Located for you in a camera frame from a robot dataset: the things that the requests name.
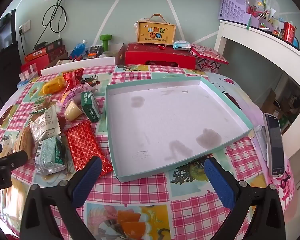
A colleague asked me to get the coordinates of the red patterned tin box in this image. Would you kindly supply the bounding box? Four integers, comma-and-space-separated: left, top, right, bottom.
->
190, 44, 229, 73

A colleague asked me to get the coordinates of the yellow gift box with handle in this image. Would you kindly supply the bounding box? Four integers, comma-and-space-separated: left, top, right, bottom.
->
134, 14, 177, 46

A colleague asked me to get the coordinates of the red gift box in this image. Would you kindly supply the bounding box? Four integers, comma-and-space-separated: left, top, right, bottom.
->
125, 42, 197, 70

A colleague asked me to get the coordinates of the white wall socket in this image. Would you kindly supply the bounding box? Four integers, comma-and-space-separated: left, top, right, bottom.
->
18, 20, 31, 33

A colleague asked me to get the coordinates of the red tin can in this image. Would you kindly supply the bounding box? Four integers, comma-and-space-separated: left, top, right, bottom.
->
282, 21, 297, 43

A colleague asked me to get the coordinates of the clear acrylic box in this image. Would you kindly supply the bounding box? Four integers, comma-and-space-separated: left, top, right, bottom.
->
18, 64, 39, 82

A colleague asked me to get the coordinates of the dark red box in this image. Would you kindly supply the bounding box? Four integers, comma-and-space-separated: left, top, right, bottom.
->
34, 39, 67, 60

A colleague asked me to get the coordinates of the black monitor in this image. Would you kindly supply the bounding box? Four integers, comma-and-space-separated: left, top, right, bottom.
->
0, 9, 17, 50

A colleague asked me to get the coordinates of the purple file holder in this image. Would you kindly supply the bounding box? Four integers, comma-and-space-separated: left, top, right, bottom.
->
218, 0, 248, 22

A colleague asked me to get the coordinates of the blue plastic bottle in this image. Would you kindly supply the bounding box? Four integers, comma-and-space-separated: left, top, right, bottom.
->
69, 39, 88, 58

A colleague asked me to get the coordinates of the black cable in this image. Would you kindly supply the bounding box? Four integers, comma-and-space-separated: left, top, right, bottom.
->
42, 0, 67, 34

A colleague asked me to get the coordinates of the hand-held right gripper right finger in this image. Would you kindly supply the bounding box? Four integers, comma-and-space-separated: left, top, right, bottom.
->
204, 157, 287, 240

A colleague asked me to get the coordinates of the round waffle cracker packet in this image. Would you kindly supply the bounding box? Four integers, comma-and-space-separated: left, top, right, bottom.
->
14, 126, 37, 160

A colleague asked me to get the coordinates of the shallow white teal box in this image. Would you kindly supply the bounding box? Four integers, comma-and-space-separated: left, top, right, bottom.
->
105, 76, 254, 183

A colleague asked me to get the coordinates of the brown snack packet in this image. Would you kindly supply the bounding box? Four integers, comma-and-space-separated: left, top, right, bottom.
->
30, 97, 53, 115

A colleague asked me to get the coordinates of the pink checked tablecloth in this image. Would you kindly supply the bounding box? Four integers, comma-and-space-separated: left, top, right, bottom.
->
0, 64, 297, 240

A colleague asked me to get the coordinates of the brown cardboard box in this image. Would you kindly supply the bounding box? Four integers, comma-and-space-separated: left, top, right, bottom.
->
261, 89, 290, 130

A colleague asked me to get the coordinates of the wet wipes pack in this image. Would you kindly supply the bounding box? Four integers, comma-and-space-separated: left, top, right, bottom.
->
172, 40, 192, 50

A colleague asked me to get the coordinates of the yellow jelly cup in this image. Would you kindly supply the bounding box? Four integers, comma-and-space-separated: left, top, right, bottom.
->
64, 99, 85, 122

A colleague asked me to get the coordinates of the yellow snack packet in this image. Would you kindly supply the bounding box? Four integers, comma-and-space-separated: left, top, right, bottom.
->
41, 76, 67, 95

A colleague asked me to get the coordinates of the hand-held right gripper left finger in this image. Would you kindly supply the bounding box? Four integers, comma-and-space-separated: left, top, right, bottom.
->
20, 156, 103, 240

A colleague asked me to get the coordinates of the white phone stand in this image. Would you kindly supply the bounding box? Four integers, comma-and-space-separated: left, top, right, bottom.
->
254, 124, 270, 162

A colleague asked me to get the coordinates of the black cabinet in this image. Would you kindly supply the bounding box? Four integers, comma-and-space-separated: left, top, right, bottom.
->
0, 41, 22, 105

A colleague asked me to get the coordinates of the dark green candy packet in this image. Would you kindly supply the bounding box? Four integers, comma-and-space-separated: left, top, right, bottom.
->
80, 91, 101, 123

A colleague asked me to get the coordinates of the green dumbbell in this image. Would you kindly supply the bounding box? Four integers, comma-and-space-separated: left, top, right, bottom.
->
100, 34, 112, 52

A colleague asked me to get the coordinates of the green and white snack packet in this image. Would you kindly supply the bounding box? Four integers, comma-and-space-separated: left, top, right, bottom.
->
34, 135, 68, 175

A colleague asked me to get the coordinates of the white desk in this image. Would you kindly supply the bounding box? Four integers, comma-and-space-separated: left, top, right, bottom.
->
214, 20, 300, 160

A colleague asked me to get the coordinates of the dark printed pouch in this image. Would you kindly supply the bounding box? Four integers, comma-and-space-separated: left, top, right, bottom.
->
87, 45, 103, 58

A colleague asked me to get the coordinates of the shiny red candy packet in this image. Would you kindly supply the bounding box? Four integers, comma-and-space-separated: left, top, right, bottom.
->
62, 67, 85, 90

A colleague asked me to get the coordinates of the smartphone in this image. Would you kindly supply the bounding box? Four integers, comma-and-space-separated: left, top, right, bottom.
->
262, 112, 286, 179

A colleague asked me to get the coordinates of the beige snack packet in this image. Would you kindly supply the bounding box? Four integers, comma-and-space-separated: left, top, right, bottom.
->
30, 105, 62, 143

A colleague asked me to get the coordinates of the metal key clasp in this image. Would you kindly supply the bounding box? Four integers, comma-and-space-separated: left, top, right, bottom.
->
280, 171, 292, 188

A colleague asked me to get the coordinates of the red patterned snack packet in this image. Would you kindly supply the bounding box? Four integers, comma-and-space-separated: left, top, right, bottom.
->
64, 120, 113, 178

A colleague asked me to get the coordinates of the pink snack packet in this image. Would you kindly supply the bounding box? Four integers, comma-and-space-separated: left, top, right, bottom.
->
59, 84, 98, 105

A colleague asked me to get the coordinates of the white storage bin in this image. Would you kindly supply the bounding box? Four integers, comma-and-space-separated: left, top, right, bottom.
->
40, 57, 115, 77

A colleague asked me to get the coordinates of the purple desk organizer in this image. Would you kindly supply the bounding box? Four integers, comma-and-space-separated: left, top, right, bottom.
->
247, 0, 275, 29

